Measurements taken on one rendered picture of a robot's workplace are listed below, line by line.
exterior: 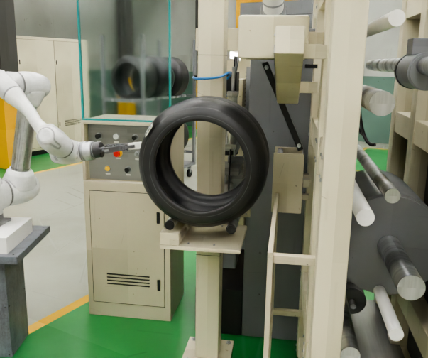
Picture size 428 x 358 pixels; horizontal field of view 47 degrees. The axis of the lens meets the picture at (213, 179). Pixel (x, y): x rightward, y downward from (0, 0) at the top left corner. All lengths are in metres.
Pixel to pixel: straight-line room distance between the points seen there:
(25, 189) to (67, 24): 10.11
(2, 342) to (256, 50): 2.14
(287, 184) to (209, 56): 0.73
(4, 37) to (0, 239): 5.54
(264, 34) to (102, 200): 1.69
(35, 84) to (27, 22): 9.35
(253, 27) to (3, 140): 6.55
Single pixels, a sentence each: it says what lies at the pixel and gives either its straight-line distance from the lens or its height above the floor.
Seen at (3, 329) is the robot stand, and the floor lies 0.17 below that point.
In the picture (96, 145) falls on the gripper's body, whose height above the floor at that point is 1.24.
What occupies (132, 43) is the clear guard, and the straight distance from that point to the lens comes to 2.99.
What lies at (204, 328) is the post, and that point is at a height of 0.19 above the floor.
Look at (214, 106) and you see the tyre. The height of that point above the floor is 1.44.
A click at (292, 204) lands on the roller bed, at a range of 2.48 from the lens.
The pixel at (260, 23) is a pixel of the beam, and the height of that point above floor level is 1.75.
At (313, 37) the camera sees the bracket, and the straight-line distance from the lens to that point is 1.92.
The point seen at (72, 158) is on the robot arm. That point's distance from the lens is 2.38.
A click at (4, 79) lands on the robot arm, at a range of 2.73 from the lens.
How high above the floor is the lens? 1.62
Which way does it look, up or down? 13 degrees down
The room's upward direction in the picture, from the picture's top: 1 degrees clockwise
